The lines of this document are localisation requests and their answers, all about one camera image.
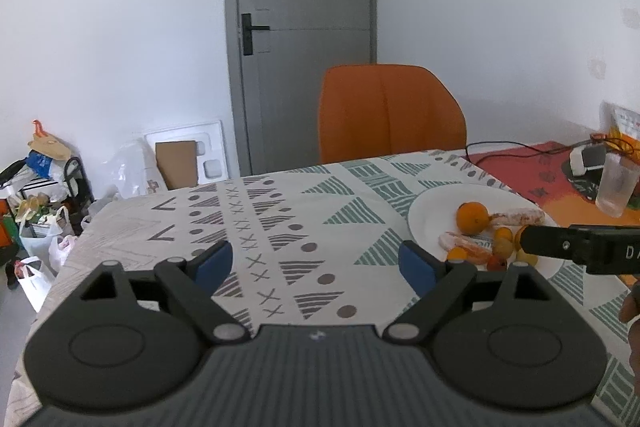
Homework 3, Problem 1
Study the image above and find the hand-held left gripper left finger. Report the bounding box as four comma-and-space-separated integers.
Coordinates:
79, 241, 252, 344

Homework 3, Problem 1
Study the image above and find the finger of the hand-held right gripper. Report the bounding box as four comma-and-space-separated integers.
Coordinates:
514, 224, 577, 264

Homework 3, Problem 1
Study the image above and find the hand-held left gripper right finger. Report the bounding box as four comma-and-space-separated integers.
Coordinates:
382, 241, 562, 343

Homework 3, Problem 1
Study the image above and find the sausage snack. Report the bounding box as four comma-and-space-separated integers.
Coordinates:
487, 208, 546, 228
438, 231, 493, 264

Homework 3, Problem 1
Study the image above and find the white round plate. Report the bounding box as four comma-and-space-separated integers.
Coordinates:
407, 185, 576, 280

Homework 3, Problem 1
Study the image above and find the large orange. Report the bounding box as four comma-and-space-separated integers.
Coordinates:
456, 202, 489, 236

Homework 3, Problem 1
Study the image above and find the person's right forearm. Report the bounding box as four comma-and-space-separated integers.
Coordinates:
628, 321, 640, 390

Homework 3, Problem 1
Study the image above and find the person's right hand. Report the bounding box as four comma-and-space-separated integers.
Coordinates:
619, 281, 640, 326

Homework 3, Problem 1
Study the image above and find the clear plastic cup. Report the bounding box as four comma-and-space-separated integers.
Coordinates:
595, 152, 640, 217

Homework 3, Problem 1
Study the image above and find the red orange table mat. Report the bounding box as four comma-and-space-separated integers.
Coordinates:
467, 140, 640, 229

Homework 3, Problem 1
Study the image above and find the white charger block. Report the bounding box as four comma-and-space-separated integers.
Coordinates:
570, 144, 609, 176

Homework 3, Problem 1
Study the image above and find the patterned tablecloth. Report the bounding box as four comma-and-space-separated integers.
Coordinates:
10, 149, 640, 427

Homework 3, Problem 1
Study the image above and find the cardboard box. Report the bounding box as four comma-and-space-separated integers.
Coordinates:
155, 140, 200, 190

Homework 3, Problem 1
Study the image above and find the white foam packaging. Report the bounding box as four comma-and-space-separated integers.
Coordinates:
144, 120, 229, 188

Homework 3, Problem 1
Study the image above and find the clear plastic bag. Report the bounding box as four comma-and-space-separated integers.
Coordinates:
101, 139, 169, 202

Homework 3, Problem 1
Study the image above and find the snack packet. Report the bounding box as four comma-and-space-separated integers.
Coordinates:
602, 102, 640, 158

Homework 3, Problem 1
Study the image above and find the orange chair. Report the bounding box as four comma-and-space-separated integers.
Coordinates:
318, 64, 468, 166

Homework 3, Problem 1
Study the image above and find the black metal rack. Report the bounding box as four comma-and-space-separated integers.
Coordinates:
64, 156, 97, 230

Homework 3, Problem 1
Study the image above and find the white plastic bag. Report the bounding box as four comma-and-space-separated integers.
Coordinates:
19, 206, 77, 260
14, 256, 57, 314

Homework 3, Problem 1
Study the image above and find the blue plastic bag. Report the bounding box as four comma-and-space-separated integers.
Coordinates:
27, 151, 55, 178

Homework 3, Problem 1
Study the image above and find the orange box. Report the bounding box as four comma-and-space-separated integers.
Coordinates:
0, 216, 17, 249

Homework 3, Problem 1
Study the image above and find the grey door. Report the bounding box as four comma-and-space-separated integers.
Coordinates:
223, 0, 377, 178

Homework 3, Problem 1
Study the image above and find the black cable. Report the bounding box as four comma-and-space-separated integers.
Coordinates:
465, 138, 596, 160

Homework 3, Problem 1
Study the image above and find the beige bag with orange handle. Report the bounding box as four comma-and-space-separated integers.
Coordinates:
27, 119, 72, 161

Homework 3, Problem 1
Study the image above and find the black door handle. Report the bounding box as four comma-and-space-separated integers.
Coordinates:
241, 13, 271, 56

